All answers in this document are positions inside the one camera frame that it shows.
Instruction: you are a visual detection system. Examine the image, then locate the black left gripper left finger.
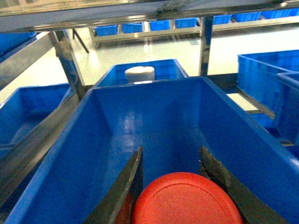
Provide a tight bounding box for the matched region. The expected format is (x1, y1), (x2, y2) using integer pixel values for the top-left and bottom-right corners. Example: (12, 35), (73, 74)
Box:
(84, 146), (143, 224)

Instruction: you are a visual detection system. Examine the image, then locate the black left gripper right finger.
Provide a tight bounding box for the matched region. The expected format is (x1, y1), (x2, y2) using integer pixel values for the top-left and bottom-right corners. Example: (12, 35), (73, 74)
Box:
(199, 146), (288, 224)

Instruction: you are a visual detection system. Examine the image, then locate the red mushroom push button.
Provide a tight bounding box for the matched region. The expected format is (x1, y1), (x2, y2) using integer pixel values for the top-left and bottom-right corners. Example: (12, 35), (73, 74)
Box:
(122, 172), (243, 224)

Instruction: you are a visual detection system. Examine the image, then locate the blue bin far left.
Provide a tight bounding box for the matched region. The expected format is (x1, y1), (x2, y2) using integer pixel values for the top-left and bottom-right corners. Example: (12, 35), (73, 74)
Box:
(0, 84), (72, 157)

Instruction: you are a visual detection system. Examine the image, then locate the blue bin far right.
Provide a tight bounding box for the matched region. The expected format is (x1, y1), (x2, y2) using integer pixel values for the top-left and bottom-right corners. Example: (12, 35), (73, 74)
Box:
(237, 49), (299, 146)

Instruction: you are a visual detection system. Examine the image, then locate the white cylindrical container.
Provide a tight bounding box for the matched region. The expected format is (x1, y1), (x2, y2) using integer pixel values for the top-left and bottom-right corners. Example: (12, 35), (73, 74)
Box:
(125, 66), (155, 83)

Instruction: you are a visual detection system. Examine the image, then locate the blue bin behind target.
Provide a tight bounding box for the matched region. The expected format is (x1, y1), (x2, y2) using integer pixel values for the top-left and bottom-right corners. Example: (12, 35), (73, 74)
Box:
(93, 59), (189, 88)

